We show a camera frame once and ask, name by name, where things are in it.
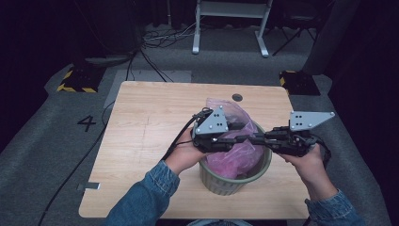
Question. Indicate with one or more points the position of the grey curtain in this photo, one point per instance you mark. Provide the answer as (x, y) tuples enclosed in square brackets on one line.
[(332, 34)]

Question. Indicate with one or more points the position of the black tripod stand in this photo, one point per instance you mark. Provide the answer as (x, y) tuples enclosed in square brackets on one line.
[(293, 37)]

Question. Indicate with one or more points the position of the dark equipment stand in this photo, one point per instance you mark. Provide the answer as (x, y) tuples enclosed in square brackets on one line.
[(106, 31)]

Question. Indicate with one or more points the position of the person's right hand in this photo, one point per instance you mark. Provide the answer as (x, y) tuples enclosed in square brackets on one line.
[(312, 171)]

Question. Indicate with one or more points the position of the white metal stand frame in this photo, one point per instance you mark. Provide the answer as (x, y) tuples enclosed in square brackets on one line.
[(230, 9)]

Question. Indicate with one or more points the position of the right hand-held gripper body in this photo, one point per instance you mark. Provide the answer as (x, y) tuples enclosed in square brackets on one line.
[(295, 141)]

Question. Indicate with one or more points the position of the person's left hand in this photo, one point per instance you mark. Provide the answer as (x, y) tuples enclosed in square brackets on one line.
[(185, 153)]

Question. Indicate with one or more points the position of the grey tape strip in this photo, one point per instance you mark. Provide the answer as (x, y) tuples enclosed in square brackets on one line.
[(89, 186)]

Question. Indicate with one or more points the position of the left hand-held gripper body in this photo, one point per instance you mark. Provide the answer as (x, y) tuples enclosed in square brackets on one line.
[(213, 132)]

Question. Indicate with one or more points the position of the green plastic bin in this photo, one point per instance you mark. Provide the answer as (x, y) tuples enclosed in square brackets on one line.
[(226, 185)]

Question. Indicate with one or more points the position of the black yellow striped base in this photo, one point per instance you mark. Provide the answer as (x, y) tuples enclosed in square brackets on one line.
[(80, 78), (299, 83)]

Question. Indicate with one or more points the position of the pink plastic bag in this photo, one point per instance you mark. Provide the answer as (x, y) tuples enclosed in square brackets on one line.
[(238, 157)]

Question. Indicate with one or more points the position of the dark round table grommet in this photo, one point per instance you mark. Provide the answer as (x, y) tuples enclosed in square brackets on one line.
[(237, 97)]

